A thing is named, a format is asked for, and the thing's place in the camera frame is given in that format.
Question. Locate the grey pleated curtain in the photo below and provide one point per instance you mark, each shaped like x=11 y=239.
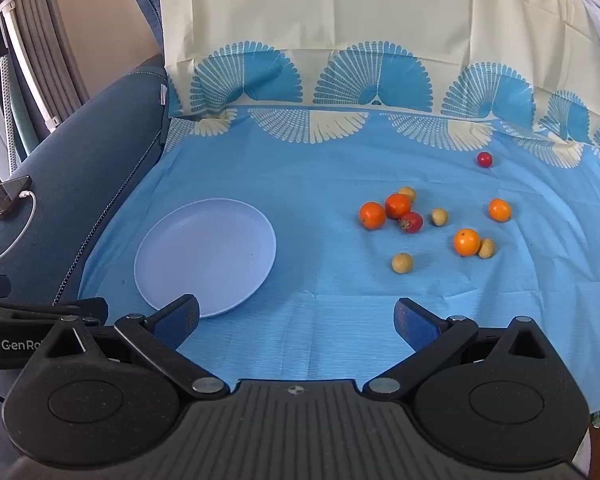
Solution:
x=45 y=35

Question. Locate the pale blue round plate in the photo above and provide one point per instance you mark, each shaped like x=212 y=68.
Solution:
x=205 y=255

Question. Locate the blue fan-print bed sheet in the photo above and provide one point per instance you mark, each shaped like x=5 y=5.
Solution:
x=330 y=285

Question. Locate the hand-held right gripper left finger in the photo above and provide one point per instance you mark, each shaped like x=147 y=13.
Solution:
x=177 y=322

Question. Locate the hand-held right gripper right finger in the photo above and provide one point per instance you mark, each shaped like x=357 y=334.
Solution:
x=420 y=327

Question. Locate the dark blue sofa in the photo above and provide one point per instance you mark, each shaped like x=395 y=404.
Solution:
x=80 y=160

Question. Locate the red cherry tomato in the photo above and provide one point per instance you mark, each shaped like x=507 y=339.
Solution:
x=484 y=159
x=411 y=223

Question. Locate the small orange tangerine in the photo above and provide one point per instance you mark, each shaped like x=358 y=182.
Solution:
x=499 y=210
x=398 y=205
x=466 y=242
x=372 y=215

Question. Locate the white curtain tieback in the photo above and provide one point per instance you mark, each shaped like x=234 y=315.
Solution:
x=15 y=25

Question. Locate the tan longan fruit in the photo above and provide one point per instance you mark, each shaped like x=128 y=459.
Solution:
x=402 y=263
x=408 y=192
x=487 y=248
x=439 y=217

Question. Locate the black smartphone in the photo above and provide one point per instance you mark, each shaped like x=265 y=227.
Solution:
x=0 y=199

